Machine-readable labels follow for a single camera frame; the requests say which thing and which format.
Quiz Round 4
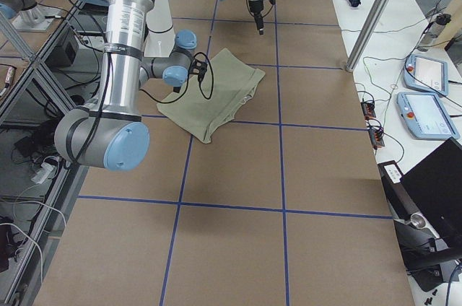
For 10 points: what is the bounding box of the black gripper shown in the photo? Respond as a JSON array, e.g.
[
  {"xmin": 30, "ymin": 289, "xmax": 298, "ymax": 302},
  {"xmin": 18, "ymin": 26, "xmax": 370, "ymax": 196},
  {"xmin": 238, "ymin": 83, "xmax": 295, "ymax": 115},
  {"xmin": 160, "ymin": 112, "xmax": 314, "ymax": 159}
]
[
  {"xmin": 173, "ymin": 58, "xmax": 209, "ymax": 92},
  {"xmin": 247, "ymin": 0, "xmax": 276, "ymax": 35}
]

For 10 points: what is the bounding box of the green long sleeve shirt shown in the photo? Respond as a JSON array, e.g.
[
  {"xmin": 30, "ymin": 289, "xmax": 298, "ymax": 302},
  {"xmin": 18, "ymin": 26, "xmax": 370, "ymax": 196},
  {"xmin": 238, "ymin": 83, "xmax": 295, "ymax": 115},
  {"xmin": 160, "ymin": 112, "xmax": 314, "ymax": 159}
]
[{"xmin": 157, "ymin": 48, "xmax": 265, "ymax": 144}]

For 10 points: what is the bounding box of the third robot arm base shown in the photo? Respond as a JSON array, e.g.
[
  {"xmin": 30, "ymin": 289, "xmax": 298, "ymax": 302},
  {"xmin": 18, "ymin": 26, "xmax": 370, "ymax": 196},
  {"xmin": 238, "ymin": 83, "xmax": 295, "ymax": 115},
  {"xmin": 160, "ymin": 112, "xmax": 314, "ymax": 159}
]
[{"xmin": 1, "ymin": 0, "xmax": 61, "ymax": 32}]

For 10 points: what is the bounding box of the blue teach pendant far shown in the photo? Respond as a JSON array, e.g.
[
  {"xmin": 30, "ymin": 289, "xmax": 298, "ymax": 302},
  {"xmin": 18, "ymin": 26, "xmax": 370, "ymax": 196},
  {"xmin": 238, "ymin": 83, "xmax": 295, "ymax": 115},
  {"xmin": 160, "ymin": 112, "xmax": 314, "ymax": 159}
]
[{"xmin": 404, "ymin": 54, "xmax": 449, "ymax": 96}]

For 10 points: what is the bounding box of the blue teach pendant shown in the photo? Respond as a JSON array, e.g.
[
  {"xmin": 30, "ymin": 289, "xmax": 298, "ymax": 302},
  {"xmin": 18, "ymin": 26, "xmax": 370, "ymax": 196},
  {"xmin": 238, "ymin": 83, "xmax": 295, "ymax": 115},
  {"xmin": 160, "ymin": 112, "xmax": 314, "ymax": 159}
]
[
  {"xmin": 404, "ymin": 54, "xmax": 449, "ymax": 96},
  {"xmin": 396, "ymin": 92, "xmax": 461, "ymax": 141}
]

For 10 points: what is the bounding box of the grey water bottle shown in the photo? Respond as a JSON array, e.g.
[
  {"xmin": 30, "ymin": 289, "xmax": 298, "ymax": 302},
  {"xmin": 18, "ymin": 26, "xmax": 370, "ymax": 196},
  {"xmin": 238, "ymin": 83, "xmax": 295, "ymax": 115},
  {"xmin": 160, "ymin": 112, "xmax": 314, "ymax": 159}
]
[{"xmin": 417, "ymin": 13, "xmax": 451, "ymax": 52}]

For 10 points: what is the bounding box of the blue teach pendant near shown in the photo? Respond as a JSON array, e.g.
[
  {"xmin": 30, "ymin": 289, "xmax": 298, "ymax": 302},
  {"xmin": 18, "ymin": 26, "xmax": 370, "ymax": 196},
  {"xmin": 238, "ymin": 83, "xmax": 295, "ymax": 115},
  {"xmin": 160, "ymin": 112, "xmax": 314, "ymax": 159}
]
[{"xmin": 396, "ymin": 92, "xmax": 461, "ymax": 141}]

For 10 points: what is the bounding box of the white power strip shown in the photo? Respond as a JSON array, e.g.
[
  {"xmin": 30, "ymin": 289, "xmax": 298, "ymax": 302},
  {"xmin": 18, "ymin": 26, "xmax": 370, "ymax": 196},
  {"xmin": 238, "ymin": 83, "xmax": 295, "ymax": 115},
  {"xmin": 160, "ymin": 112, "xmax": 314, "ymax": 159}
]
[{"xmin": 31, "ymin": 162, "xmax": 57, "ymax": 184}]

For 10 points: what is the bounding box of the black monitor with stand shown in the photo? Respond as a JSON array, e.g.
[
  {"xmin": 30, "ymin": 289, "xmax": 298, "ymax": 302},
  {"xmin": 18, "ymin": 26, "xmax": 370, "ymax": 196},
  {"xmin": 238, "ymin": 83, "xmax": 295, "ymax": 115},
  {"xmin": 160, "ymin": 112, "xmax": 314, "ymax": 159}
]
[{"xmin": 378, "ymin": 138, "xmax": 461, "ymax": 292}]

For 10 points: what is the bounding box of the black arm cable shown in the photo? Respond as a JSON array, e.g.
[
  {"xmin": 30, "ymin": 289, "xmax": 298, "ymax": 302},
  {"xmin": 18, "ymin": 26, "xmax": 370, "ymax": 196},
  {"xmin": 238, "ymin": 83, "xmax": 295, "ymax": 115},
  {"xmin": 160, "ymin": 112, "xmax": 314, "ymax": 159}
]
[{"xmin": 139, "ymin": 51, "xmax": 214, "ymax": 104}]

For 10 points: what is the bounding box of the aluminium frame post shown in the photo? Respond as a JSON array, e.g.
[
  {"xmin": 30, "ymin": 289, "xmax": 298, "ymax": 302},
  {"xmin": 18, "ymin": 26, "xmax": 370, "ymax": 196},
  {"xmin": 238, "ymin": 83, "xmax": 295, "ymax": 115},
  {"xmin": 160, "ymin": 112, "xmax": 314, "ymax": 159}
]
[{"xmin": 345, "ymin": 0, "xmax": 389, "ymax": 72}]

